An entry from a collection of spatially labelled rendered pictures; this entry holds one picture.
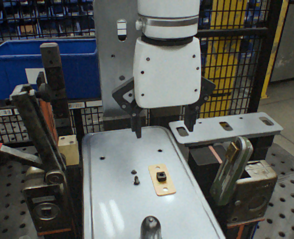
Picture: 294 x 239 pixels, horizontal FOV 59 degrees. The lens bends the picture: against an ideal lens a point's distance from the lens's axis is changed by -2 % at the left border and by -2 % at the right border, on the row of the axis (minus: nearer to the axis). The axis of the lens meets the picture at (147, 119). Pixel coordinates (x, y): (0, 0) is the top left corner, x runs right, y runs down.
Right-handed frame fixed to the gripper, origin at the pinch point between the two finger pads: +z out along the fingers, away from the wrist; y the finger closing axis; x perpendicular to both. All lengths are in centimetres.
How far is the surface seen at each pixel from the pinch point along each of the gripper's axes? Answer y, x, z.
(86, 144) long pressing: -14.3, 14.3, 12.0
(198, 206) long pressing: 4.7, -7.9, 12.4
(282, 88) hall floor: 222, 226, 112
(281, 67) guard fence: 201, 213, 78
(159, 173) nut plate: -0.4, 0.5, 11.2
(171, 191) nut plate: 0.9, -3.7, 12.1
